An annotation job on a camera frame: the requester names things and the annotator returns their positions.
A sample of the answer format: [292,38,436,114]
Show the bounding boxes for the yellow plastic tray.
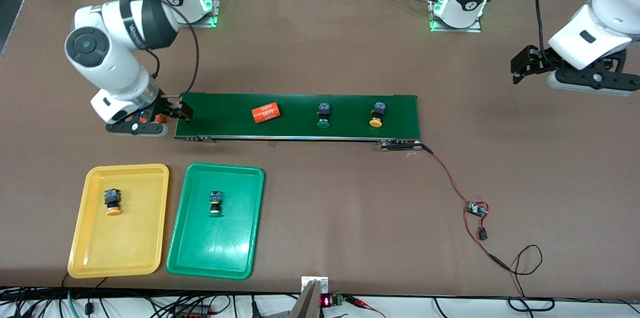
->
[67,163,170,279]

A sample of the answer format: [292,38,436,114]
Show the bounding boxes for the green mushroom push button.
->
[208,191,224,217]
[316,103,332,129]

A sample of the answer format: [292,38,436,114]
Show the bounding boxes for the red clip leads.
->
[345,296,387,318]

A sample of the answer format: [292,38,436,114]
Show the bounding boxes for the yellow mushroom push button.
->
[103,188,123,217]
[369,102,387,128]

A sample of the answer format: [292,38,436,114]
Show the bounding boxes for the black looped cable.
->
[500,245,556,313]

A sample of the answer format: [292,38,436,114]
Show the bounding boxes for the red black twisted wire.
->
[420,143,512,273]

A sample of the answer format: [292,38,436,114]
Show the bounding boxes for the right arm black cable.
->
[119,0,200,96]

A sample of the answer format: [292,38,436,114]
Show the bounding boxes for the green plastic tray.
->
[166,162,265,280]

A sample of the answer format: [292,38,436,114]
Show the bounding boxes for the green conveyor belt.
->
[173,92,423,151]

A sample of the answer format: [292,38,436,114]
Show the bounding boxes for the silver camera mount bracket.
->
[290,276,329,318]

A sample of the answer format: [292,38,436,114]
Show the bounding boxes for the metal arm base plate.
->
[429,0,483,33]
[172,0,223,27]

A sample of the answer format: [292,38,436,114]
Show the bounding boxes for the black power strip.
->
[172,305,211,318]

